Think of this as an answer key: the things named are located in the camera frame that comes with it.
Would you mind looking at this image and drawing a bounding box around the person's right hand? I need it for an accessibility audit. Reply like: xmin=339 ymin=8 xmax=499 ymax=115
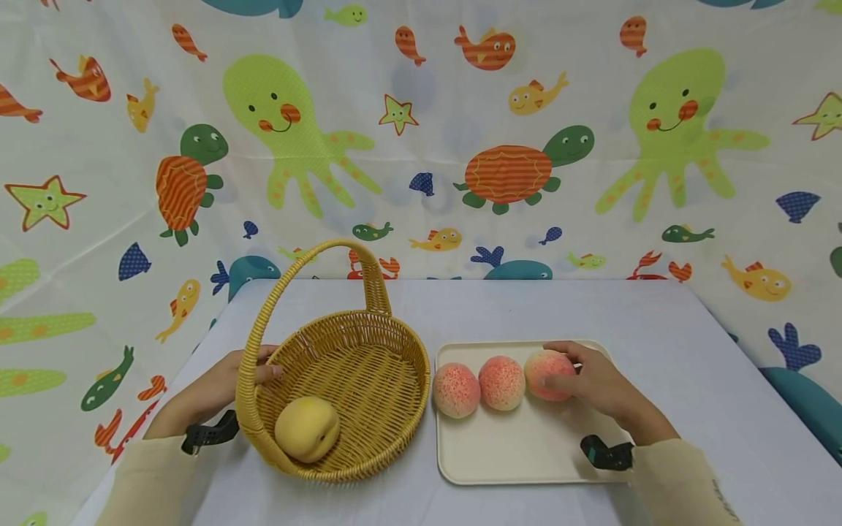
xmin=543 ymin=340 xmax=680 ymax=447

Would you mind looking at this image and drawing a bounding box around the person's left hand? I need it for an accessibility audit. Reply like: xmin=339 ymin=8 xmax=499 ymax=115
xmin=145 ymin=345 xmax=284 ymax=439

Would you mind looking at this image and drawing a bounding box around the pink speckled peach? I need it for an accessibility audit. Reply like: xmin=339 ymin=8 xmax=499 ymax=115
xmin=478 ymin=356 xmax=526 ymax=411
xmin=524 ymin=349 xmax=579 ymax=403
xmin=432 ymin=362 xmax=482 ymax=419

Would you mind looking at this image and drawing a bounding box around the woven wicker basket with handle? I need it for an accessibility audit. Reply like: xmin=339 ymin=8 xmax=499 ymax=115
xmin=235 ymin=239 xmax=432 ymax=484

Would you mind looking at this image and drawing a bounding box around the person's left forearm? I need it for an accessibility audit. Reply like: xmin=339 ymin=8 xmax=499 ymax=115
xmin=95 ymin=420 xmax=221 ymax=526

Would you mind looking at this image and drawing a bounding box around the person's right forearm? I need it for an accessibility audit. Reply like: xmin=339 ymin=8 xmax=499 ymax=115
xmin=621 ymin=437 xmax=743 ymax=526

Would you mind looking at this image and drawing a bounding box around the yellow peach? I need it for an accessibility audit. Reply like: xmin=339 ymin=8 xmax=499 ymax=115
xmin=274 ymin=397 xmax=341 ymax=464

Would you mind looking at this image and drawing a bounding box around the black wrist band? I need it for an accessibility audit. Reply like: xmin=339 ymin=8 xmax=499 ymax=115
xmin=181 ymin=410 xmax=240 ymax=456
xmin=580 ymin=435 xmax=637 ymax=472

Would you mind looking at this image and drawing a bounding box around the cream rectangular tray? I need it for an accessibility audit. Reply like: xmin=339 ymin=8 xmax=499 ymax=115
xmin=434 ymin=340 xmax=637 ymax=487

